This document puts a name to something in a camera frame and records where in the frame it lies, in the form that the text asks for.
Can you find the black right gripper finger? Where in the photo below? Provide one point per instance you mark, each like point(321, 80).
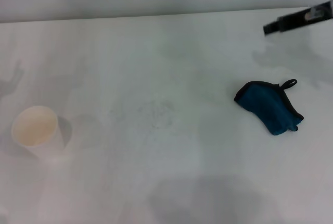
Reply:
point(271, 27)

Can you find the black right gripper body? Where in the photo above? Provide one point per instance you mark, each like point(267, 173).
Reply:
point(304, 17)

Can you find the blue rag with black trim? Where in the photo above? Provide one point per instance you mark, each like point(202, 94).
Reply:
point(268, 109)

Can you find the white paper cup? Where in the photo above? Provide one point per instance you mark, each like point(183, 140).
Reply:
point(33, 127)

